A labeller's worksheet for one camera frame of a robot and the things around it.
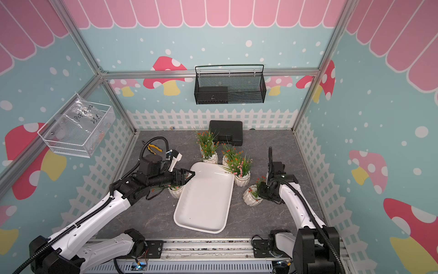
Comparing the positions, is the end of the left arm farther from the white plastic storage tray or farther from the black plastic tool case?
the black plastic tool case

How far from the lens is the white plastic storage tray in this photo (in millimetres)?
802

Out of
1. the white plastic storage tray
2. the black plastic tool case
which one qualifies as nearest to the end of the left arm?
the white plastic storage tray
